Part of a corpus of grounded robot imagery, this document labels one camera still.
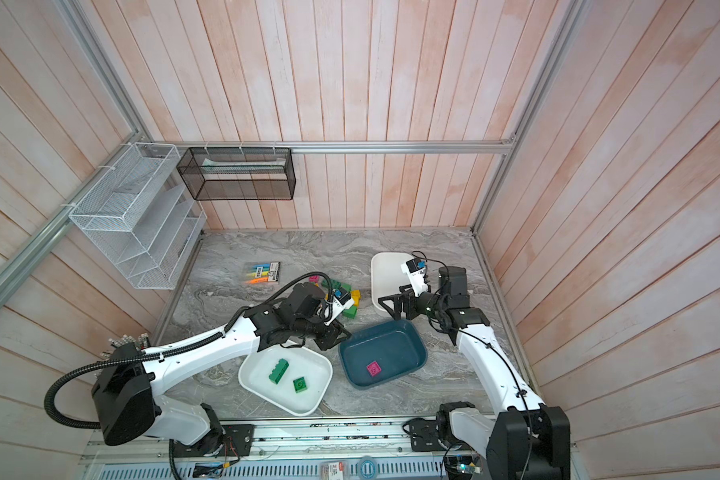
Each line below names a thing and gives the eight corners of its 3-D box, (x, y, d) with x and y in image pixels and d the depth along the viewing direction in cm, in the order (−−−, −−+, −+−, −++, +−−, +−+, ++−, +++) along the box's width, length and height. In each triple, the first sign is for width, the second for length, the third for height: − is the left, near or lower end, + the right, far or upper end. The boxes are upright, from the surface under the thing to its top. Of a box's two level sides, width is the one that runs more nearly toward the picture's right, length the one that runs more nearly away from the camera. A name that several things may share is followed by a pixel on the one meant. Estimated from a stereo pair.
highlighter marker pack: (246, 283, 107) (244, 279, 105) (251, 265, 112) (250, 261, 110) (277, 283, 107) (276, 279, 105) (281, 265, 112) (280, 261, 110)
